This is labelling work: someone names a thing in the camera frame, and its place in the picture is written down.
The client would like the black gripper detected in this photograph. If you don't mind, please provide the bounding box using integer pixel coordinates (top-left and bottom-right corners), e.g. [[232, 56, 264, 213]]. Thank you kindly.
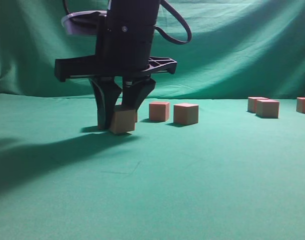
[[54, 0, 177, 130]]

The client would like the pink cube column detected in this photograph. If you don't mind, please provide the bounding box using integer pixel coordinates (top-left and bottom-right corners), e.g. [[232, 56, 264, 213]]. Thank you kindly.
[[109, 104, 136, 134], [296, 97, 305, 114], [247, 96, 268, 114], [117, 102, 138, 123], [255, 99, 280, 119], [173, 103, 199, 125]]

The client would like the green cloth backdrop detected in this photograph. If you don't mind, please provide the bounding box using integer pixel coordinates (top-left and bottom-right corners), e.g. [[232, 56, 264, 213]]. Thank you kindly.
[[0, 0, 305, 240]]

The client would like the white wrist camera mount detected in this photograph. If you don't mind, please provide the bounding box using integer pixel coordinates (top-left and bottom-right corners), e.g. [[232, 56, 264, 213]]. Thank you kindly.
[[61, 10, 107, 36]]

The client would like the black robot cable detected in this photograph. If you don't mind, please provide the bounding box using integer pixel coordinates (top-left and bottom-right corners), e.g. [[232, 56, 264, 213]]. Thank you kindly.
[[154, 0, 193, 46]]

